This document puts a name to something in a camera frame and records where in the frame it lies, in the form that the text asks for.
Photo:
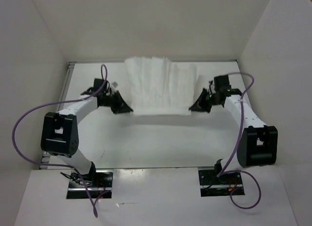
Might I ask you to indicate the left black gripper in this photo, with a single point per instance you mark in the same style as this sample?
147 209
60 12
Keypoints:
120 106

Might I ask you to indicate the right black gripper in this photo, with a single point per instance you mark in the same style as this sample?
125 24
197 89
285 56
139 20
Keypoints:
199 104

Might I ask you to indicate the white pleated skirt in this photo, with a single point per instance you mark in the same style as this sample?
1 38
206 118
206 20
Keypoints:
160 86

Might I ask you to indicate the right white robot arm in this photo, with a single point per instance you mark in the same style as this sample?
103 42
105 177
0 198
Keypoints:
256 144

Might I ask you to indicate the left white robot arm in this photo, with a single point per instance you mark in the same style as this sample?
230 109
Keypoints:
60 130

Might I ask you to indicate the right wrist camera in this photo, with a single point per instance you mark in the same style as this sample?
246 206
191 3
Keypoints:
234 92

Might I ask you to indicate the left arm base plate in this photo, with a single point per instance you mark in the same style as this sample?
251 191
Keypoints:
102 188

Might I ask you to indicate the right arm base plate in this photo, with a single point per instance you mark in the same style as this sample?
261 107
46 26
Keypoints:
213 186

